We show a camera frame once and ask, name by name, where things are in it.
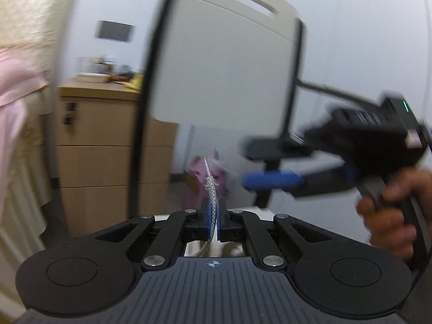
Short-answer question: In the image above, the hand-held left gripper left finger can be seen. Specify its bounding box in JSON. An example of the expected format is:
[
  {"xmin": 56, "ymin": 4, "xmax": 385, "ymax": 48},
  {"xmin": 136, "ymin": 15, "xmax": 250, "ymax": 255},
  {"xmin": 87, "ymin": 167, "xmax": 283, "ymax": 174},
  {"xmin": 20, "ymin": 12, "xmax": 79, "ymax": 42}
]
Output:
[{"xmin": 96, "ymin": 197, "xmax": 213, "ymax": 268}]

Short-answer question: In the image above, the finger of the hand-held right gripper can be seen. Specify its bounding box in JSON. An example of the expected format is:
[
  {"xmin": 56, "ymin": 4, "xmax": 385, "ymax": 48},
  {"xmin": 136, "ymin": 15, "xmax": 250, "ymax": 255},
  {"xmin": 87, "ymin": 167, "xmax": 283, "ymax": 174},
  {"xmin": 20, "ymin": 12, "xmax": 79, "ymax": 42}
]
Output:
[
  {"xmin": 241, "ymin": 134, "xmax": 314, "ymax": 160},
  {"xmin": 242, "ymin": 170, "xmax": 306, "ymax": 191}
]

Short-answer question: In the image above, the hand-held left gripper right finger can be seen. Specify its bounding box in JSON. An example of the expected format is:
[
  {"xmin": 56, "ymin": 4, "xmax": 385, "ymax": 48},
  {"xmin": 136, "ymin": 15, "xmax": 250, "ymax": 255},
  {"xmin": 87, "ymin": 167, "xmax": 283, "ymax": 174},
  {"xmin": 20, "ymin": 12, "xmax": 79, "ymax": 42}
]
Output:
[{"xmin": 218, "ymin": 198, "xmax": 326, "ymax": 268}]

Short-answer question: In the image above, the white shoelace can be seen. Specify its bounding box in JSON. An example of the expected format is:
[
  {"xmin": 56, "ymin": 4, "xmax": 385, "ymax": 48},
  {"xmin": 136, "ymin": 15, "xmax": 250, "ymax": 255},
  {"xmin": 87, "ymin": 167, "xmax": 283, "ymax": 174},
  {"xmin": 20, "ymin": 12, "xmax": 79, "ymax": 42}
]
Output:
[{"xmin": 192, "ymin": 155, "xmax": 223, "ymax": 259}]

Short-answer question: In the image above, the person's right hand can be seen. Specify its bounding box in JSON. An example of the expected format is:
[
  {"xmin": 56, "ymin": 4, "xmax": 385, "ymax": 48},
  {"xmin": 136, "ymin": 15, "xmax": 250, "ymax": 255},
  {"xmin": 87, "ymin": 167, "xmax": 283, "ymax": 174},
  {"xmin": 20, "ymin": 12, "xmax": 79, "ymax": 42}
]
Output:
[{"xmin": 357, "ymin": 168, "xmax": 432, "ymax": 261}]

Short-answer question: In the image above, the pink cardboard box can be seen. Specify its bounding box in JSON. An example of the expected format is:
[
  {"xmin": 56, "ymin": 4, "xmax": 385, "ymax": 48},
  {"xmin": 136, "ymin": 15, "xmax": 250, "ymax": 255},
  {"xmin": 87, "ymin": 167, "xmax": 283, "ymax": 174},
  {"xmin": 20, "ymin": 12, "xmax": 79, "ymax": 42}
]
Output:
[{"xmin": 184, "ymin": 153, "xmax": 230, "ymax": 210}]

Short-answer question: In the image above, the wooden nightstand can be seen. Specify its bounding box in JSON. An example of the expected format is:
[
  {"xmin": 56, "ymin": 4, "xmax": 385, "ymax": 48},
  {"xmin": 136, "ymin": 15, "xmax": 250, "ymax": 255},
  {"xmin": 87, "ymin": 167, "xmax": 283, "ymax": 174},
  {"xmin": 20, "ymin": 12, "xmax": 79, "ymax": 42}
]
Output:
[{"xmin": 57, "ymin": 76, "xmax": 178, "ymax": 237}]

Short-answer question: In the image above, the pile of small sundries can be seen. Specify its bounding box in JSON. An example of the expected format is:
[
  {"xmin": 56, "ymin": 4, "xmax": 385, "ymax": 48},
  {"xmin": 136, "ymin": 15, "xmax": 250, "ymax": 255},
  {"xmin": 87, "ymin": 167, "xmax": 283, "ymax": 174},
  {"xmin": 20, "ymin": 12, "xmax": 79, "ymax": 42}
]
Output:
[{"xmin": 76, "ymin": 54, "xmax": 146, "ymax": 90}]

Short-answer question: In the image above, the cream bed skirt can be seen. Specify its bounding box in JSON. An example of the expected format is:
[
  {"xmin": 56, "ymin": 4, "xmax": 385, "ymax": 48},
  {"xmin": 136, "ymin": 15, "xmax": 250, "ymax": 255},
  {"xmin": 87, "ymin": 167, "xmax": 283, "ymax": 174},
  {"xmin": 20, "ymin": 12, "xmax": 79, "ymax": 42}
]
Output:
[{"xmin": 0, "ymin": 91, "xmax": 68, "ymax": 311}]

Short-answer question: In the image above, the pink bed sheet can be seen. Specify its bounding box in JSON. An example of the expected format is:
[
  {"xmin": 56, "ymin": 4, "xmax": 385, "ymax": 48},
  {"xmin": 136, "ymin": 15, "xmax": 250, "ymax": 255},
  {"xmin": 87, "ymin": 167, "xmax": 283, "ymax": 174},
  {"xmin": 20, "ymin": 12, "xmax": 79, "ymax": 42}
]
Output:
[{"xmin": 0, "ymin": 47, "xmax": 48, "ymax": 217}]

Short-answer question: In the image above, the cream quilted headboard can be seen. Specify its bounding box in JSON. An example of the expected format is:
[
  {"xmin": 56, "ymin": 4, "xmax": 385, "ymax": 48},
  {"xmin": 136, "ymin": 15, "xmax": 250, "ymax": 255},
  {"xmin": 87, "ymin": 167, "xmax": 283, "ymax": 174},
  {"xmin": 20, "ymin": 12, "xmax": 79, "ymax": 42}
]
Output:
[{"xmin": 0, "ymin": 0, "xmax": 76, "ymax": 75}]

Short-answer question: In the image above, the white chair with black frame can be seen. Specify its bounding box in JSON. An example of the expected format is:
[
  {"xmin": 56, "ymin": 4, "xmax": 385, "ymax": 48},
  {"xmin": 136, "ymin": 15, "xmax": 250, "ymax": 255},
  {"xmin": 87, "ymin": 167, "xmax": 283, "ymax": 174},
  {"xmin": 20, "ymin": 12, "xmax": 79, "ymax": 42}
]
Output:
[{"xmin": 127, "ymin": 0, "xmax": 372, "ymax": 244}]

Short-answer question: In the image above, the grey wall socket panel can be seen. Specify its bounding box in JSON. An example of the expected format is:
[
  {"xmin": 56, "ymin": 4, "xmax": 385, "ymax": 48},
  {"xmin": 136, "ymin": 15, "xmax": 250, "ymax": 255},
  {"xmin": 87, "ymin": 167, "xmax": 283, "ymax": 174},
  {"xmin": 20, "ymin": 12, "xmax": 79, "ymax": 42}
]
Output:
[{"xmin": 95, "ymin": 20, "xmax": 136, "ymax": 43}]

